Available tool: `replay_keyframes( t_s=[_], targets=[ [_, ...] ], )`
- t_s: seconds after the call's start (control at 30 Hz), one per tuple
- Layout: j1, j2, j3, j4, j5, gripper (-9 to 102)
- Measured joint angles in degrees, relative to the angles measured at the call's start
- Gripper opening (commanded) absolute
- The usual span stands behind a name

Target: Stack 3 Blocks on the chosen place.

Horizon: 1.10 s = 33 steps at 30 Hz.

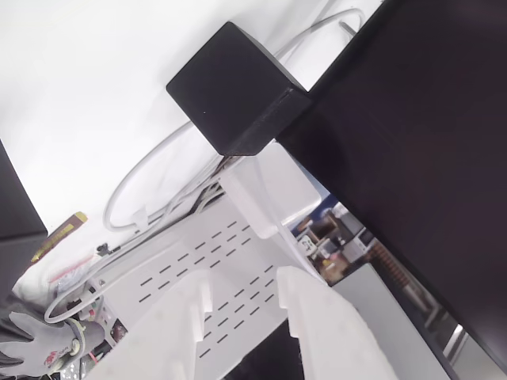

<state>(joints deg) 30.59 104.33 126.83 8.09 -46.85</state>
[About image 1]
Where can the person's grey gloved hand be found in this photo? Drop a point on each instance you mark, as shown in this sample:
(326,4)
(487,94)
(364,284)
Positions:
(39,344)

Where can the white perforated metal case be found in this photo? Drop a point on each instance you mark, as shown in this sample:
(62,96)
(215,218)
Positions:
(166,253)

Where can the clear plastic zip bag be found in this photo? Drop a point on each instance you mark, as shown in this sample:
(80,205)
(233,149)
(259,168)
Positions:
(75,277)

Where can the small black connector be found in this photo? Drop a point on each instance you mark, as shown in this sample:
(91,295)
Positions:
(103,248)

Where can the black box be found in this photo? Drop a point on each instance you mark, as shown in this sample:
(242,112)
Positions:
(16,206)

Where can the black glossy panel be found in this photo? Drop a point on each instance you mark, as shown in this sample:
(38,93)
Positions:
(416,158)

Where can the background shelf with items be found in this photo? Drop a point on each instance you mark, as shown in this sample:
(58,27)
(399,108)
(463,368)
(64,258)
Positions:
(336,237)

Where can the black cube block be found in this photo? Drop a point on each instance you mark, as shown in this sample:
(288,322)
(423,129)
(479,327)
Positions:
(226,87)

